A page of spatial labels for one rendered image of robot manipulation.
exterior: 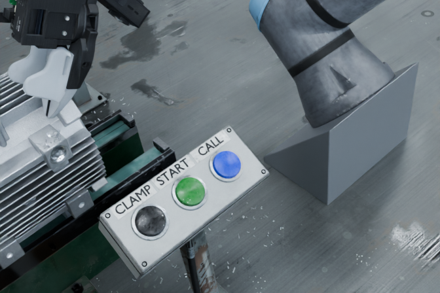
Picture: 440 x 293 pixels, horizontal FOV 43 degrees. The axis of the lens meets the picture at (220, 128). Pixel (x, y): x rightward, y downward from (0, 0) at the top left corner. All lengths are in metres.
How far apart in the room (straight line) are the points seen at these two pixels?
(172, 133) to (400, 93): 0.41
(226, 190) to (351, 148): 0.31
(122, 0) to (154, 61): 0.59
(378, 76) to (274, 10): 0.18
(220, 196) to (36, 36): 0.24
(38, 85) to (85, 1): 0.10
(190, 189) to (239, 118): 0.49
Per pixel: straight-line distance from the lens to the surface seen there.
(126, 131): 0.88
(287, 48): 0.85
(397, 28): 1.26
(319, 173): 0.84
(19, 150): 0.68
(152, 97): 1.11
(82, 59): 0.60
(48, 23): 0.59
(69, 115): 0.67
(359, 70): 0.84
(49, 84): 0.63
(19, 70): 0.65
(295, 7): 0.83
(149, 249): 0.54
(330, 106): 0.83
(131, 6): 0.65
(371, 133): 0.87
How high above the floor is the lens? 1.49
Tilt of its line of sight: 43 degrees down
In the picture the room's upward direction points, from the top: 9 degrees counter-clockwise
